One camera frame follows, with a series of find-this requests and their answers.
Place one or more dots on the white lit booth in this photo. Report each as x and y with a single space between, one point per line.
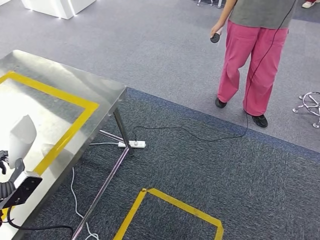
57 8

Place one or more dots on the black round stool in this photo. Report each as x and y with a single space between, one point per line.
311 102

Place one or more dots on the yellow tape on workbench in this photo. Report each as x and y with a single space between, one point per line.
75 102

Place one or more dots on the white desk leg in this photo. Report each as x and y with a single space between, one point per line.
220 4

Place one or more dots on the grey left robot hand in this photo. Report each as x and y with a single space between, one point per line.
17 169

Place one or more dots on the white power strip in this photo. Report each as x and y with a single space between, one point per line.
132 144

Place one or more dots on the black handheld controller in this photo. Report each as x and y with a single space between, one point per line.
215 38

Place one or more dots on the person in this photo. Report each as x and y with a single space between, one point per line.
309 4
257 49

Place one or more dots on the steel workbench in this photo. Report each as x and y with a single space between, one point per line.
62 86

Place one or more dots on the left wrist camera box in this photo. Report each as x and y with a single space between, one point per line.
26 188

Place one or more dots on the stool with chrome base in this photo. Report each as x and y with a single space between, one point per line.
204 2

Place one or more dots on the white curved plastic part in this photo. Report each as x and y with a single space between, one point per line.
23 139

